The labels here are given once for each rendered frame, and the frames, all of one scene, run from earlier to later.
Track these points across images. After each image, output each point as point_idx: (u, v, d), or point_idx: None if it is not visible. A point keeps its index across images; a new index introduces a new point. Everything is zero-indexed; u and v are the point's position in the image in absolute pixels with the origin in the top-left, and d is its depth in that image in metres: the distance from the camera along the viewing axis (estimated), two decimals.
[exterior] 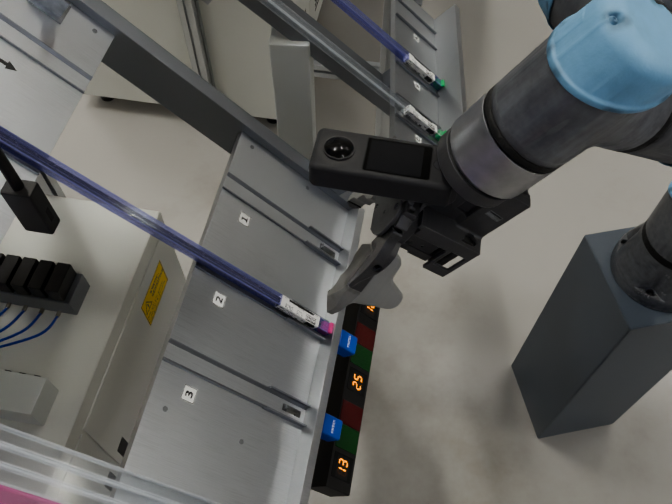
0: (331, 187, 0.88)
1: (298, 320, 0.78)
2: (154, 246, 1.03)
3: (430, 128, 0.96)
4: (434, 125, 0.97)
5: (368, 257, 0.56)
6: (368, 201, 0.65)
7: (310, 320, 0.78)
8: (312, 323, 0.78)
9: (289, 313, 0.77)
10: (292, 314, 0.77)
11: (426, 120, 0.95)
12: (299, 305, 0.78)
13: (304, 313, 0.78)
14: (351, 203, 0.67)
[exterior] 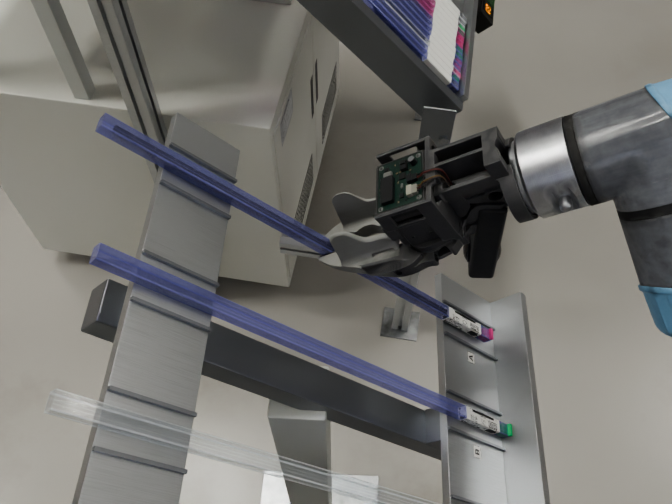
0: None
1: (462, 330, 0.77)
2: None
3: None
4: None
5: None
6: None
7: (474, 328, 0.77)
8: (476, 331, 0.77)
9: (455, 324, 0.76)
10: (458, 325, 0.76)
11: None
12: (463, 315, 0.76)
13: (468, 322, 0.77)
14: None
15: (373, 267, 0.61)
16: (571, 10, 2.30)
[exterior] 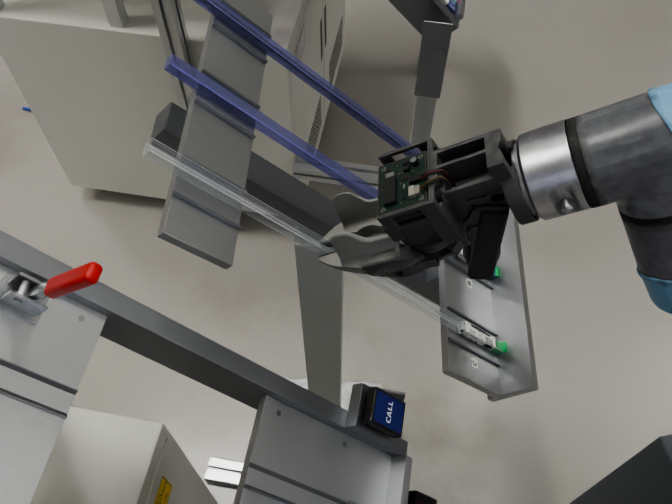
0: (373, 440, 0.72)
1: None
2: (156, 465, 0.87)
3: (488, 344, 0.80)
4: (492, 338, 0.81)
5: None
6: None
7: None
8: None
9: None
10: None
11: (484, 335, 0.80)
12: None
13: None
14: None
15: (374, 267, 0.61)
16: None
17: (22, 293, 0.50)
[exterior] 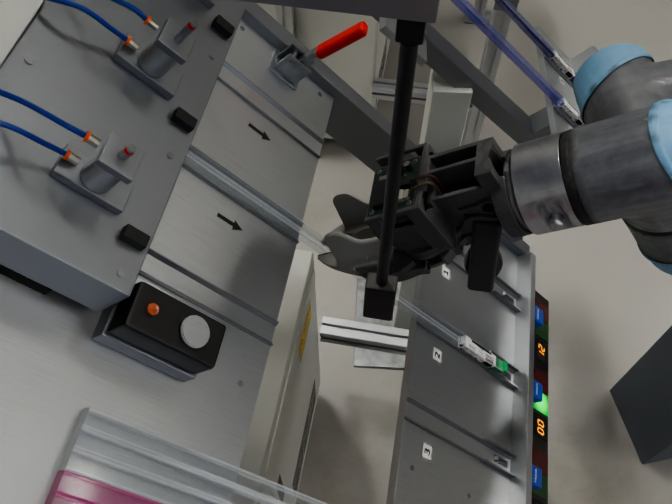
0: (508, 235, 0.90)
1: (562, 71, 1.10)
2: (308, 286, 1.05)
3: (488, 362, 0.79)
4: (493, 356, 0.79)
5: None
6: None
7: (570, 70, 1.10)
8: (571, 72, 1.10)
9: (558, 64, 1.08)
10: (560, 65, 1.09)
11: (484, 352, 0.78)
12: (563, 59, 1.09)
13: (566, 65, 1.09)
14: None
15: (367, 270, 0.61)
16: None
17: (294, 58, 0.67)
